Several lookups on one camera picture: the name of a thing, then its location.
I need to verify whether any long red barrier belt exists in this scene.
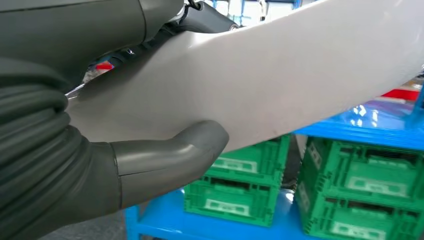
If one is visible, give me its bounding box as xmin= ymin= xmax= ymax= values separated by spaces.
xmin=95 ymin=61 xmax=420 ymax=102

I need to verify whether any green plastic crate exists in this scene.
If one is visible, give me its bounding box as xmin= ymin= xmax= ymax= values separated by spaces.
xmin=183 ymin=134 xmax=292 ymax=228
xmin=294 ymin=136 xmax=424 ymax=240

